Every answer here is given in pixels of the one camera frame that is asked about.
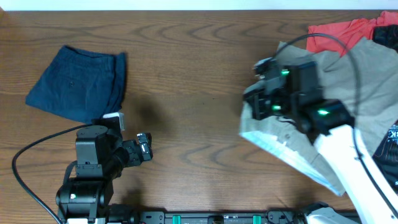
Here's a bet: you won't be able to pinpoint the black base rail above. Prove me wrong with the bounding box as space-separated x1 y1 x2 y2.
104 202 361 224

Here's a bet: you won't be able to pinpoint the right black cable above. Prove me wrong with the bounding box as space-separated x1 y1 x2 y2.
273 32 398 209

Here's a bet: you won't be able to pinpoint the left black cable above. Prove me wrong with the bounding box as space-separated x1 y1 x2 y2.
11 123 94 224

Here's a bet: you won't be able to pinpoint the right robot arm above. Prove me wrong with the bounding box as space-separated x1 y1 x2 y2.
243 58 397 223

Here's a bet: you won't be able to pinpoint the red orange t-shirt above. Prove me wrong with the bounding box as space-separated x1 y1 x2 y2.
306 11 397 56

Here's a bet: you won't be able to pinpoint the khaki shorts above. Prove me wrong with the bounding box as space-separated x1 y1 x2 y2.
239 39 397 196

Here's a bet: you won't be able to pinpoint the black cable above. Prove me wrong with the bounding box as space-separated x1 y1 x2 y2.
11 123 94 224
273 32 398 209

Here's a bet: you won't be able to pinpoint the navy blue shorts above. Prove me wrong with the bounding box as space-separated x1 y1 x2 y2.
25 45 127 124

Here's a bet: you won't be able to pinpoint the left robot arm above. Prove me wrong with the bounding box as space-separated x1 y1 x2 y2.
56 125 153 223

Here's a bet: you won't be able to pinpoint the black patterned garment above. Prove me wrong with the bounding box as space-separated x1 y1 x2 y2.
373 25 398 51

